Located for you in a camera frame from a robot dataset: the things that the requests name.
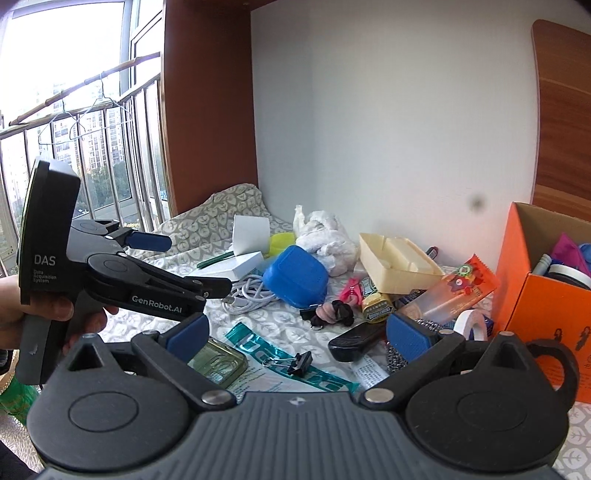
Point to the steel wool scrubber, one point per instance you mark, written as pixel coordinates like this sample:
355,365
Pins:
397,359

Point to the white rectangular carton box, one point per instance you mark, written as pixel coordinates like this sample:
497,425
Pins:
234,268

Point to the white round jar lid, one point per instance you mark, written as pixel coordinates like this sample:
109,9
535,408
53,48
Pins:
569,275

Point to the pink plastic clip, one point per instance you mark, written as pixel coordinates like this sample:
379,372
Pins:
352,294

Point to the orange cardboard box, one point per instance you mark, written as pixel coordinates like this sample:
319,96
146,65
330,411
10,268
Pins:
535,306

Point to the white paper cup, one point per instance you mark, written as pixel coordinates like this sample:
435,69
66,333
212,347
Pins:
250,234

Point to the black flat remote case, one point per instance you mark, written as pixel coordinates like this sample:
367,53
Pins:
357,341

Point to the white crumpled towel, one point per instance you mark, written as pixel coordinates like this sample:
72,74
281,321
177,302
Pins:
321,234

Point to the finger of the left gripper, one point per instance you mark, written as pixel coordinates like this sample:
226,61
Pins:
134,285
108,236

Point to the green handled tool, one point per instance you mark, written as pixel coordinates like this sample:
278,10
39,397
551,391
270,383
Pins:
216,259

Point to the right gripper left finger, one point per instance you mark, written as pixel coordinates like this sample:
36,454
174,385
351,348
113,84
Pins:
111,407

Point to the green Doublemint gum pack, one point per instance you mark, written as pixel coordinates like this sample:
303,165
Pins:
376,306

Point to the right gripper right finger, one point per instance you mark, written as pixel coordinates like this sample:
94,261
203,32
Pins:
475,405

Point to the green metal tin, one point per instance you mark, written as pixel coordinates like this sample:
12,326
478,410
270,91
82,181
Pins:
220,363

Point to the teal printed plastic bag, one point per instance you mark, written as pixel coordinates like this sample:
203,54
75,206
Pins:
246,341

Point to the cream plastic tray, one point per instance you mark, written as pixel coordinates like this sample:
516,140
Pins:
397,265

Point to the white tape roll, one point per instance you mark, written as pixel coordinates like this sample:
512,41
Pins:
471,324

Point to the blue plastic box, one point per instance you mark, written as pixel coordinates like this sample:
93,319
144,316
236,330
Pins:
297,278

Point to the balcony metal railing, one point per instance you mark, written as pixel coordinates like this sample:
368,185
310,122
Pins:
107,128

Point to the person left hand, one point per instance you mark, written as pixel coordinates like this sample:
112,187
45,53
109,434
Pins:
50,308

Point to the black binder clip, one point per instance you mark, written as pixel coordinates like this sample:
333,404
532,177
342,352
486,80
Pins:
297,366

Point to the orange clear snack bag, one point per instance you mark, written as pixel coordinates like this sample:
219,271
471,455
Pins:
454,293

